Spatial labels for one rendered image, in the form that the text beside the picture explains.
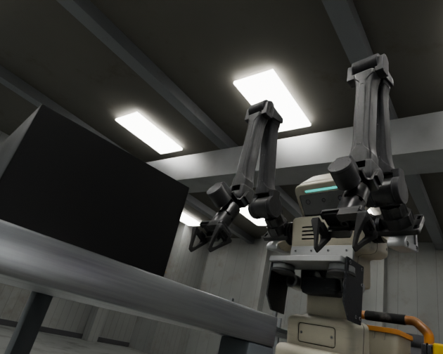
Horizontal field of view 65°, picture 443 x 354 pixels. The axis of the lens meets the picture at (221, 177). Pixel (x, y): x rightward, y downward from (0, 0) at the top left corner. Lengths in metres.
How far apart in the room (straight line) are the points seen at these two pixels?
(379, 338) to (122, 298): 1.18
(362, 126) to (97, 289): 0.86
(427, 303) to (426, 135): 5.81
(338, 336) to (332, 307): 0.09
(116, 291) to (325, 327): 0.90
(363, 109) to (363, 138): 0.09
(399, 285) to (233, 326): 9.28
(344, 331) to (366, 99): 0.64
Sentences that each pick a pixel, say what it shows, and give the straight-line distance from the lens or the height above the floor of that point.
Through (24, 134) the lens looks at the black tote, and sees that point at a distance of 0.33.
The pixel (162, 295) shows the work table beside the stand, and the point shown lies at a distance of 0.30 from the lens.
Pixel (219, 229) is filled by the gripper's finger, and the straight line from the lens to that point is 1.03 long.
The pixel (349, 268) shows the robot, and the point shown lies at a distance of 1.03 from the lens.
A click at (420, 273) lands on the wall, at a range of 9.60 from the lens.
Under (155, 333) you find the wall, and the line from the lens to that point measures 11.06.
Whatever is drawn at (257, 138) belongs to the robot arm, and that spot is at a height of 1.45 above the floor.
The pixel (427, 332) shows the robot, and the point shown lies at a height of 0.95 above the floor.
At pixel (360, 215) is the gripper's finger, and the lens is 0.78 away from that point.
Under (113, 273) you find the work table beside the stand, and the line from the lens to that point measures 0.27.
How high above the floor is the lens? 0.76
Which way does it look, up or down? 25 degrees up
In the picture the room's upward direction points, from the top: 14 degrees clockwise
